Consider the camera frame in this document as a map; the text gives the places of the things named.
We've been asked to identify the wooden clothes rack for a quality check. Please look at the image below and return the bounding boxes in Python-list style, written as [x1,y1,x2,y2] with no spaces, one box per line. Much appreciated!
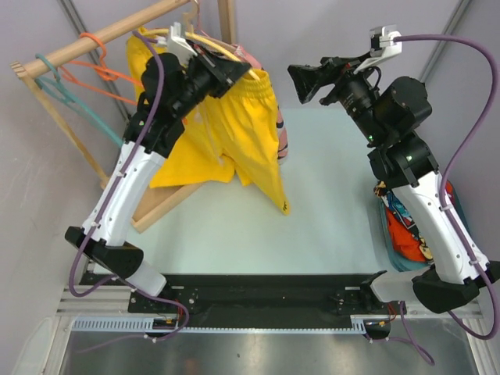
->
[10,1,235,233]

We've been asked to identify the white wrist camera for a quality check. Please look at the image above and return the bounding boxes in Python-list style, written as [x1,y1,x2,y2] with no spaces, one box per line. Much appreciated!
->
[155,22,197,66]
[354,25,402,73]

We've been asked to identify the teal hanger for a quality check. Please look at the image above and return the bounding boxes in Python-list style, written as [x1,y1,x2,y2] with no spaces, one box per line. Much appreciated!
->
[34,53,123,148]

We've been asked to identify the beige hanger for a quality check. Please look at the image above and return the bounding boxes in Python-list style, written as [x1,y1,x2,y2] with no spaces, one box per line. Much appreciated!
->
[182,0,246,62]

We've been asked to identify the yellow shorts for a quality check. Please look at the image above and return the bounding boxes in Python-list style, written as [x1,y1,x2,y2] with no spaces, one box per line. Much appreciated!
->
[125,27,292,216]

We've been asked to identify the white slotted cable duct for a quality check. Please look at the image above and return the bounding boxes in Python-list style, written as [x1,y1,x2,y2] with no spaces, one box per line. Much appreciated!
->
[72,316,391,334]

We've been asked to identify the teal laundry basket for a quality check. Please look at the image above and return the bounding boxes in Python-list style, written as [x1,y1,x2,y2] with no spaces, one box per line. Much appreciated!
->
[378,179,476,273]

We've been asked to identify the colourful cartoon print shorts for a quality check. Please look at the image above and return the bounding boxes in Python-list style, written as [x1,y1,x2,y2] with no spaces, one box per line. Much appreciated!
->
[373,179,434,259]

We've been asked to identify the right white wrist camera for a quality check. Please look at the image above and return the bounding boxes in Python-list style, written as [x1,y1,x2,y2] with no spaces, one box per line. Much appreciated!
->
[354,25,402,73]

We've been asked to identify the pink shark print shorts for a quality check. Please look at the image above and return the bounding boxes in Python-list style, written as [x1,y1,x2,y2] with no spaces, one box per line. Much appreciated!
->
[234,45,288,164]

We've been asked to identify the orange hanger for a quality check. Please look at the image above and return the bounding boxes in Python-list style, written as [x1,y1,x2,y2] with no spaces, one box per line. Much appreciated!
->
[58,32,142,105]

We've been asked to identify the yellow hanger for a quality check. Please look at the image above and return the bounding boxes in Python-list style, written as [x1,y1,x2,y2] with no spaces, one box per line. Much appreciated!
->
[142,23,241,66]

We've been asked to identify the aluminium frame rail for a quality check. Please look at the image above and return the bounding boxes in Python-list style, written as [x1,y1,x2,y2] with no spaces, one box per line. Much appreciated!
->
[56,285,483,319]

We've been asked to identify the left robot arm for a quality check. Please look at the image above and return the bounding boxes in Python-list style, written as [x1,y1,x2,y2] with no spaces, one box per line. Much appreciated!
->
[65,52,251,313]

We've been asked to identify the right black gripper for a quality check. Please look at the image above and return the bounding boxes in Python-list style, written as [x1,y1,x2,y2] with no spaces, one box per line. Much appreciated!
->
[287,50,387,146]

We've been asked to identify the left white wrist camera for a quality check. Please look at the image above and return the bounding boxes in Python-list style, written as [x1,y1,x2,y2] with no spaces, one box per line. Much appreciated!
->
[155,22,197,66]

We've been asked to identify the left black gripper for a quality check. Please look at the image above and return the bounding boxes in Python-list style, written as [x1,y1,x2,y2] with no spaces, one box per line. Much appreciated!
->
[170,44,250,119]

